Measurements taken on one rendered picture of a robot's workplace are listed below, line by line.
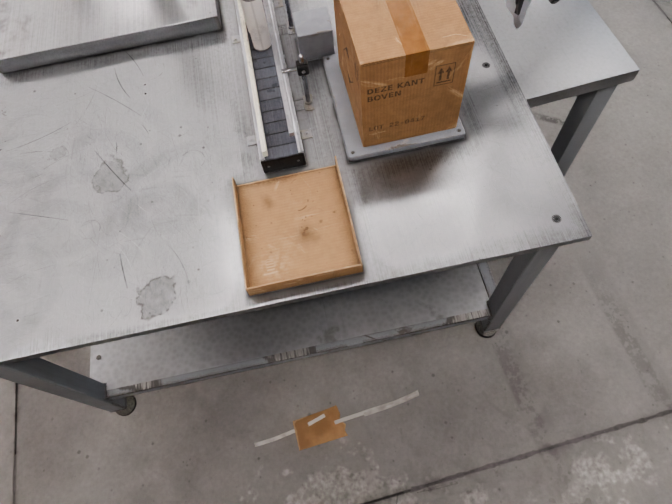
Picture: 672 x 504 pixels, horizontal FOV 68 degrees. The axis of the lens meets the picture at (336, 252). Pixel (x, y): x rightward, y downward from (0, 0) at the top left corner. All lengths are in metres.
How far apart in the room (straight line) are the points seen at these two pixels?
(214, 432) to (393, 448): 0.64
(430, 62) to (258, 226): 0.53
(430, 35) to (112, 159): 0.86
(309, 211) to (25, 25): 1.09
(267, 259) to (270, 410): 0.87
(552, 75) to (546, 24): 0.19
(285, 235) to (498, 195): 0.51
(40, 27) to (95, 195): 0.63
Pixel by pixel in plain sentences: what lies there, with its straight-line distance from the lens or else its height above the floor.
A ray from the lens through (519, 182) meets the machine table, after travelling 1.28.
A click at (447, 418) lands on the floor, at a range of 1.89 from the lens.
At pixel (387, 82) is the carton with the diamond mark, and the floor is 1.06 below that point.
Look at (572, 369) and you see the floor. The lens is 2.04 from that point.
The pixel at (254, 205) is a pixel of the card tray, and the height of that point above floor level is 0.83.
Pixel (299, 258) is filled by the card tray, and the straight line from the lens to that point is 1.15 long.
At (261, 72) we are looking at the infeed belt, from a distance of 1.44.
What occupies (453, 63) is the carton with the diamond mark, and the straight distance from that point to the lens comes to 1.15.
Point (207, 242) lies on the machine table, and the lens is 1.23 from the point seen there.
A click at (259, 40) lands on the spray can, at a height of 0.92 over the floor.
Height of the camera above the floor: 1.86
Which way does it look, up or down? 64 degrees down
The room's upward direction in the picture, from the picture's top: 10 degrees counter-clockwise
